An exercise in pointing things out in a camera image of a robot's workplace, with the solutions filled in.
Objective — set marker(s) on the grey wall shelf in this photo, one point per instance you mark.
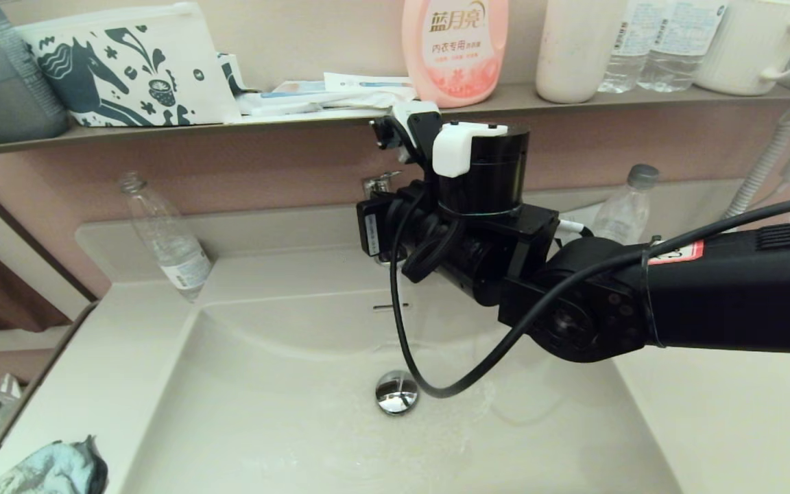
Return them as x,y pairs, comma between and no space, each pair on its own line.
162,130

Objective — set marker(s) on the small white patterned box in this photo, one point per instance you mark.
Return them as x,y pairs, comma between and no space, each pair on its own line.
232,72

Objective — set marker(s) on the chrome drain stopper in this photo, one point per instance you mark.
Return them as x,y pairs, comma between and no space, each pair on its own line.
395,394

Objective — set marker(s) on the brown hanging cloth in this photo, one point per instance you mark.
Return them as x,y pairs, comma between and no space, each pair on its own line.
4,302

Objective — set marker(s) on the grey cylindrical bottle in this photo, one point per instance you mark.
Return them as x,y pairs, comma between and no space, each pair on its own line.
1,89

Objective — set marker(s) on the clear uncapped plastic bottle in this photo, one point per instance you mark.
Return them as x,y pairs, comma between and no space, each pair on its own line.
175,254

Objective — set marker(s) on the crumpled white plastic packet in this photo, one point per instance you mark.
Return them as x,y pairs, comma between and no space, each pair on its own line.
313,103

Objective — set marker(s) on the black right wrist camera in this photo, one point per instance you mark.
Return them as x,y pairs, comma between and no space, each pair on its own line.
376,226

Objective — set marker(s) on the white blue toothbrush packet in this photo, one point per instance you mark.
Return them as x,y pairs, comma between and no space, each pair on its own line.
367,82

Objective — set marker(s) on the clear bottle with grey cap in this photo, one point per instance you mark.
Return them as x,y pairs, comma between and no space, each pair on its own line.
625,206

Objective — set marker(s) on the clear labelled water bottle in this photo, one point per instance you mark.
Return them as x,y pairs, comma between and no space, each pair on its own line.
627,48
677,48

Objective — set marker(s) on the white ceramic sink vanity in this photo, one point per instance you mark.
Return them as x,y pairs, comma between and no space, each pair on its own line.
265,412

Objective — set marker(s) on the cream tumbler cup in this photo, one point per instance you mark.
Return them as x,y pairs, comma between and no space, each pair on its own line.
577,55

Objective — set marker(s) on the pink laundry detergent bottle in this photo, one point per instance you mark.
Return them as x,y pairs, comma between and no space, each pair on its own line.
455,62

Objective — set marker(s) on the white pouch with horse print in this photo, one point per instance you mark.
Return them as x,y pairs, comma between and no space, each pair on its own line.
127,68

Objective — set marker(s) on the white ribbed mug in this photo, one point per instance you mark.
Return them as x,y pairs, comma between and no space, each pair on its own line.
748,48

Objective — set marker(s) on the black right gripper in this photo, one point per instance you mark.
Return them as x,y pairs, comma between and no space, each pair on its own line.
415,206

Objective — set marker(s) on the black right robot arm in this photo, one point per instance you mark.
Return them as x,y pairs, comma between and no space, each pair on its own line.
710,295

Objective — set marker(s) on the blue grey fleece cloth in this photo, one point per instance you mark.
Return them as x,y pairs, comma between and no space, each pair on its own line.
52,470

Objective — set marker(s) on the chrome sink faucet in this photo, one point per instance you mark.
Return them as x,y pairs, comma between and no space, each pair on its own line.
381,184

